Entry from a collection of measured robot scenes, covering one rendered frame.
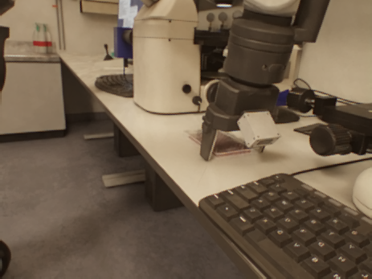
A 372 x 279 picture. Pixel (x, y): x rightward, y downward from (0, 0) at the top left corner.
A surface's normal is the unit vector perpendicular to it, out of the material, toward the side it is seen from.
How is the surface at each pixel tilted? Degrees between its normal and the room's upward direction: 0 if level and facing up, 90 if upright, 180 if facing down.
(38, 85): 90
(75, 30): 90
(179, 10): 86
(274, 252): 5
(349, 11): 90
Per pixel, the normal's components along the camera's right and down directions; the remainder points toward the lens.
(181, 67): 0.44, 0.29
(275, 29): 0.15, -0.29
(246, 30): -0.67, 0.27
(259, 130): 0.33, -0.52
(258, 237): -0.03, -0.94
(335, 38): -0.90, 0.09
